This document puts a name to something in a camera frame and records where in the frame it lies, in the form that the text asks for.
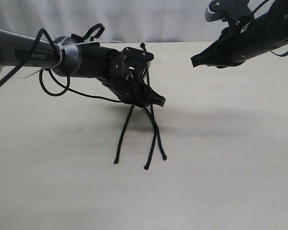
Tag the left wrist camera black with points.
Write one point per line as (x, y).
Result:
(137, 59)

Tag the right wrist camera grey black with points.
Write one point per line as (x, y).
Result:
(231, 11)

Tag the white zip tie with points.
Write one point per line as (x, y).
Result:
(79, 60)

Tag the clear adhesive tape strip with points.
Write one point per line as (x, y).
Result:
(156, 61)

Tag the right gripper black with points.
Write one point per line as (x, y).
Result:
(252, 40)

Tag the left robot arm black grey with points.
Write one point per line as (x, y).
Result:
(15, 50)

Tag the right robot arm black grey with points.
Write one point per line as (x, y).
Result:
(276, 20)

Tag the white backdrop curtain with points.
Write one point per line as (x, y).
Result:
(129, 21)

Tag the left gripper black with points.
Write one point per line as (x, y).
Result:
(128, 84)

